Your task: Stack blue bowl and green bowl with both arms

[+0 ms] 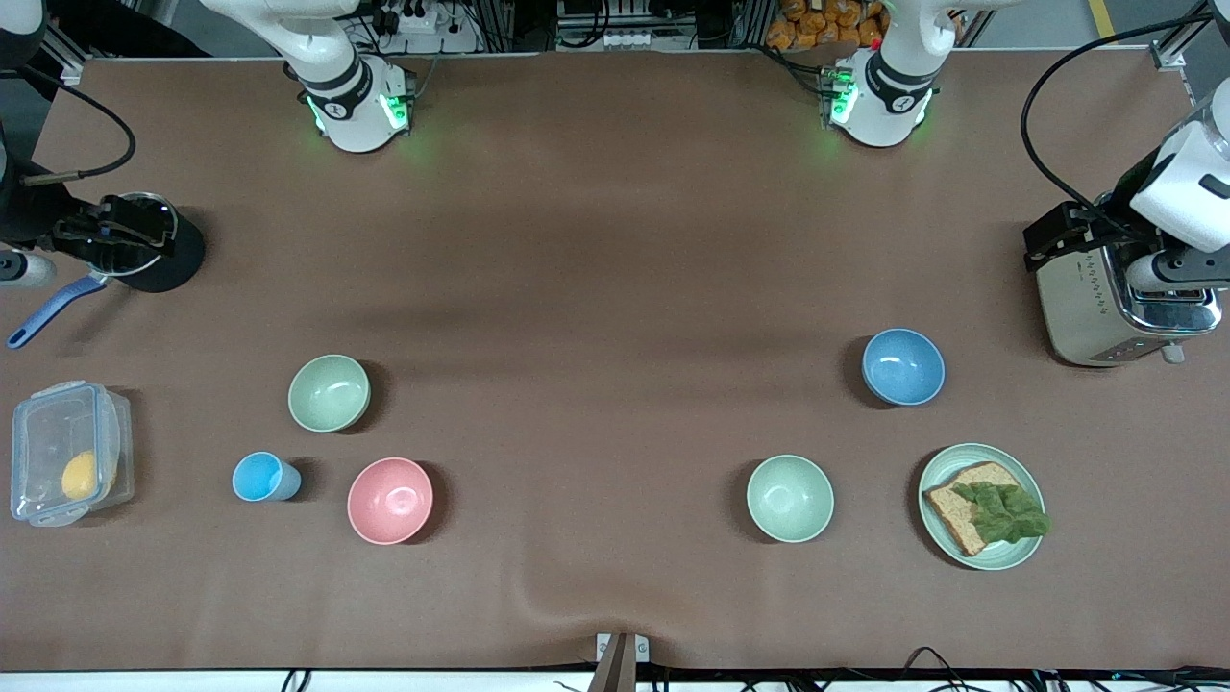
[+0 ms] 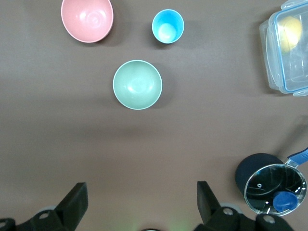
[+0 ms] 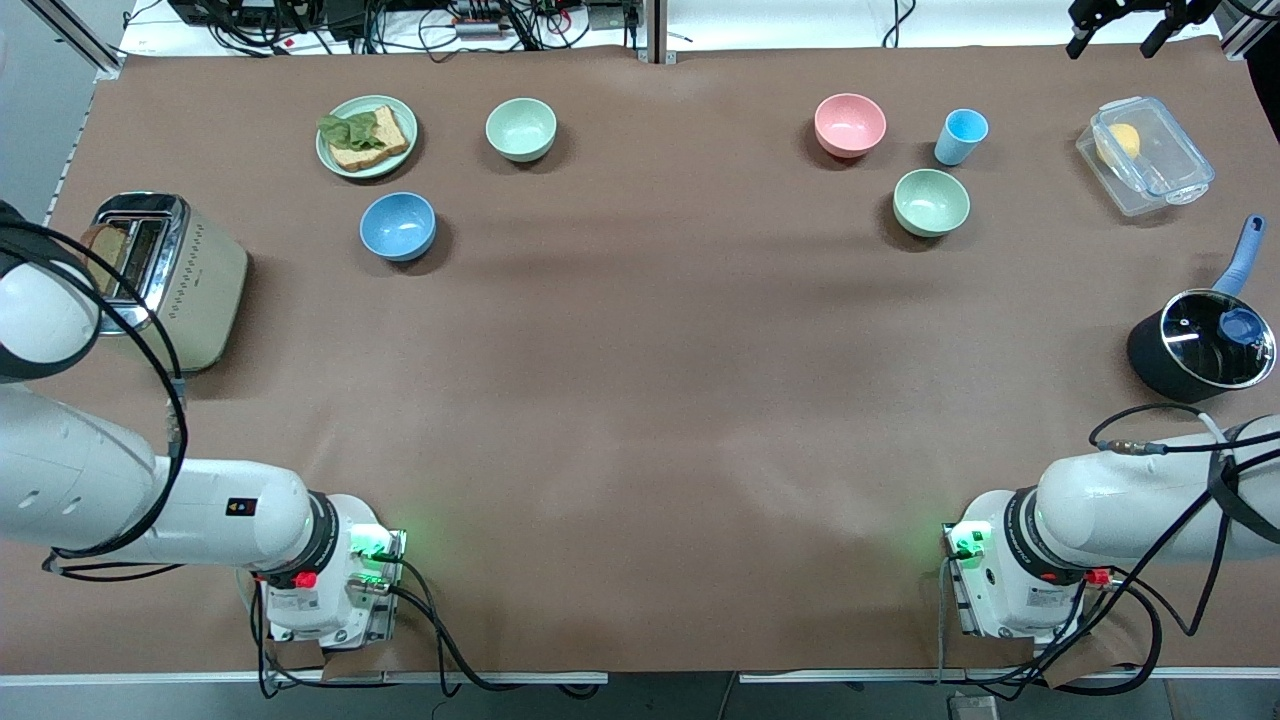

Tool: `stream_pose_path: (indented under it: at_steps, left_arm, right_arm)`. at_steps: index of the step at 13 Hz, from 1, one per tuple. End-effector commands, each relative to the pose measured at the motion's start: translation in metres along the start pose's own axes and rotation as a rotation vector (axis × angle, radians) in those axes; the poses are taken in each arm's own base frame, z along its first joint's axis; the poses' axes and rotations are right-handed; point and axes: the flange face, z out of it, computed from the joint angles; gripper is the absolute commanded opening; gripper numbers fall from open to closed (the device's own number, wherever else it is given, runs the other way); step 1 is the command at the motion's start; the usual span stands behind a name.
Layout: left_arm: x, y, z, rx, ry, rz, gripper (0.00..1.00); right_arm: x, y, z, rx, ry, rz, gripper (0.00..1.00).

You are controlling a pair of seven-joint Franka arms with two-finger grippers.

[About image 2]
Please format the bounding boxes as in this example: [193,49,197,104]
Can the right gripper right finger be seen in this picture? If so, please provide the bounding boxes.
[196,180,293,231]

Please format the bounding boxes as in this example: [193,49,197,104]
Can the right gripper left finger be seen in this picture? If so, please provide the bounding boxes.
[0,182,89,231]

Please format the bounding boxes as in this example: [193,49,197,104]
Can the dark green bowl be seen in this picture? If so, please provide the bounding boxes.
[112,60,163,111]

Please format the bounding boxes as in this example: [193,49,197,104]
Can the pink bowl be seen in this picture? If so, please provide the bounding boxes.
[60,0,114,44]

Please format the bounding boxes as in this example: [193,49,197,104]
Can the glass lid with blue knob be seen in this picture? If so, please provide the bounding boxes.
[243,163,308,216]

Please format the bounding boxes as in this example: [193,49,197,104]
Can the brown table cover mat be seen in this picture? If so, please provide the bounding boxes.
[0,0,308,231]

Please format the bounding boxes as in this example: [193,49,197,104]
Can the clear plastic lidded container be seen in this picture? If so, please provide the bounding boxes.
[259,0,308,97]

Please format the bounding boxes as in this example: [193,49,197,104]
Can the light blue cup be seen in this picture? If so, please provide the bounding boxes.
[151,9,185,44]

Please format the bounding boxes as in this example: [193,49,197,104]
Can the yellow lemon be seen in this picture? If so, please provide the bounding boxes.
[278,16,303,54]

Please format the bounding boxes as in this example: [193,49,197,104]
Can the dark pot with blue handle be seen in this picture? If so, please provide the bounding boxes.
[235,148,308,197]

